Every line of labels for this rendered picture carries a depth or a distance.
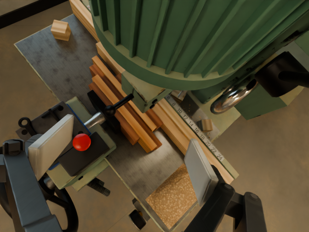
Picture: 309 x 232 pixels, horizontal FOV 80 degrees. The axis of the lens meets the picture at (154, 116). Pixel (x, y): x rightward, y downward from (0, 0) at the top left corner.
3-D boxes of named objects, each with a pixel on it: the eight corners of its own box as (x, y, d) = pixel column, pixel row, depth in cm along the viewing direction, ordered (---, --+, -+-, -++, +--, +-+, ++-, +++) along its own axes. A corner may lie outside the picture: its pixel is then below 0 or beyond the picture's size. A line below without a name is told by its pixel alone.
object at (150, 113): (114, 85, 49) (113, 77, 44) (121, 80, 49) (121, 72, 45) (153, 131, 47) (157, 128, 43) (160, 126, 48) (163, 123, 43)
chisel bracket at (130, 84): (120, 91, 39) (120, 72, 31) (168, 57, 43) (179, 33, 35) (142, 118, 39) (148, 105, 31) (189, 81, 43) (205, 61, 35)
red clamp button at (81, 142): (70, 141, 33) (68, 140, 32) (84, 130, 33) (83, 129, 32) (80, 154, 32) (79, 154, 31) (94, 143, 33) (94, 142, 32)
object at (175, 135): (97, 52, 50) (95, 43, 46) (103, 49, 51) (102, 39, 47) (238, 219, 45) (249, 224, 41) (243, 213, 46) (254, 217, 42)
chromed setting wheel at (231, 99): (198, 113, 44) (226, 94, 32) (231, 84, 48) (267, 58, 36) (207, 123, 44) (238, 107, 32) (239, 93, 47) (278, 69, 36)
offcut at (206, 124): (207, 132, 60) (213, 130, 56) (197, 132, 60) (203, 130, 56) (205, 121, 61) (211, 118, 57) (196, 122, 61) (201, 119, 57)
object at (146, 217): (131, 200, 75) (132, 205, 68) (153, 179, 79) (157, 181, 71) (144, 217, 75) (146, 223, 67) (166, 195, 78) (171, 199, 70)
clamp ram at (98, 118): (71, 121, 44) (59, 110, 35) (98, 102, 46) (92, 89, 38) (95, 150, 43) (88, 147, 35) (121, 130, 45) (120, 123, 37)
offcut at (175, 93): (168, 97, 61) (170, 93, 58) (172, 90, 62) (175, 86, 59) (179, 104, 61) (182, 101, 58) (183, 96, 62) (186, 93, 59)
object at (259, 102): (221, 93, 46) (254, 70, 35) (238, 78, 48) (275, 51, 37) (247, 122, 45) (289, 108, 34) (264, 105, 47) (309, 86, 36)
